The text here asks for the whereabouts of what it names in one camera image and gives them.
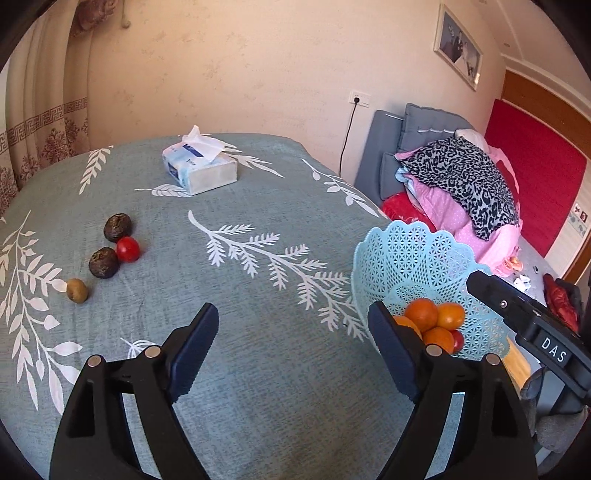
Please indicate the teal leaf pattern bedspread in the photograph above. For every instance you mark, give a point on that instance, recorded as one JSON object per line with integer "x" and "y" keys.
{"x": 291, "y": 388}

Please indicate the red tomato far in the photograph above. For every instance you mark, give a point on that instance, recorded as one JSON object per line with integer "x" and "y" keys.
{"x": 127, "y": 250}

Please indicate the grey gloved right hand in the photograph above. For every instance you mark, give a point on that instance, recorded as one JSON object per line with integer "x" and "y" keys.
{"x": 554, "y": 425}

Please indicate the orange near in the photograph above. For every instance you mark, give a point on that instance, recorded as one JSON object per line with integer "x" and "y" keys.
{"x": 424, "y": 313}

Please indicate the grey blue cushion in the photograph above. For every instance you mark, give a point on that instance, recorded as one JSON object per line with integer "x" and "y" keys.
{"x": 392, "y": 133}

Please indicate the orange in basket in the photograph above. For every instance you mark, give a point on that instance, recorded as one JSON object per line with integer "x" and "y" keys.
{"x": 441, "y": 337}

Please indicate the pile of colourful clothes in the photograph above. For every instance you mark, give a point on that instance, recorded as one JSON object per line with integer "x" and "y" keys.
{"x": 469, "y": 189}

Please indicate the red padded headboard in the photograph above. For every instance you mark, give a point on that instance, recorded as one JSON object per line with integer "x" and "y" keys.
{"x": 548, "y": 168}

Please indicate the small brown kiwi fruit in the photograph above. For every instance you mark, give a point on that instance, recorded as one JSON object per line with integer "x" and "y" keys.
{"x": 76, "y": 290}

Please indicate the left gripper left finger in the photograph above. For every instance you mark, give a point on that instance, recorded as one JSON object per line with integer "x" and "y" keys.
{"x": 117, "y": 406}

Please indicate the curtain tieback tassel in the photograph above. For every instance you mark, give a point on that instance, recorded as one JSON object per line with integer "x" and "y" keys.
{"x": 91, "y": 13}

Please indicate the blue white tissue pack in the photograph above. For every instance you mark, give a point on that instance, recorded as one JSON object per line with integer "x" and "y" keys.
{"x": 198, "y": 163}

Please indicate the framed wall picture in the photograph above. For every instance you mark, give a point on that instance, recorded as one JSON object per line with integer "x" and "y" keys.
{"x": 457, "y": 48}

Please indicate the light blue plastic basket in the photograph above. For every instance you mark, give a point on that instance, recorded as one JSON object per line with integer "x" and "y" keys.
{"x": 404, "y": 262}

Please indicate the beige patterned curtain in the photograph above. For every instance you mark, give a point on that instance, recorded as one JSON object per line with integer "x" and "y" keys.
{"x": 44, "y": 87}

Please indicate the orange under left gripper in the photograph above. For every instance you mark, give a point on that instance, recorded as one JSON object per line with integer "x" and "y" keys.
{"x": 406, "y": 322}

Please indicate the orange far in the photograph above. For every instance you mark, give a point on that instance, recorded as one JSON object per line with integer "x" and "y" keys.
{"x": 451, "y": 316}

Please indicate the dark wrinkled fruit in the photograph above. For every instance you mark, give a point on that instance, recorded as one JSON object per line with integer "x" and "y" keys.
{"x": 104, "y": 263}
{"x": 117, "y": 227}

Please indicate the dark wrinkled fruit near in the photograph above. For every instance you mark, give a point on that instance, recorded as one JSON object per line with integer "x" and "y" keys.
{"x": 104, "y": 263}

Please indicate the red tomato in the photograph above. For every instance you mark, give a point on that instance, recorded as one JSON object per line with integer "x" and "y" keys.
{"x": 127, "y": 250}
{"x": 459, "y": 341}

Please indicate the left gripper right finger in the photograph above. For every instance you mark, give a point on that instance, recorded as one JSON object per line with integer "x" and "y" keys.
{"x": 468, "y": 409}

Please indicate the white wall socket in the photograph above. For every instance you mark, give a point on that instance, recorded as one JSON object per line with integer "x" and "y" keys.
{"x": 359, "y": 99}

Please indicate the dark wrinkled fruit far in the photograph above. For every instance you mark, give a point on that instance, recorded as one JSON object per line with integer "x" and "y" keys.
{"x": 117, "y": 227}

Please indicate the red tomato near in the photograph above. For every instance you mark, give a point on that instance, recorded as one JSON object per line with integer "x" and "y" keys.
{"x": 459, "y": 341}

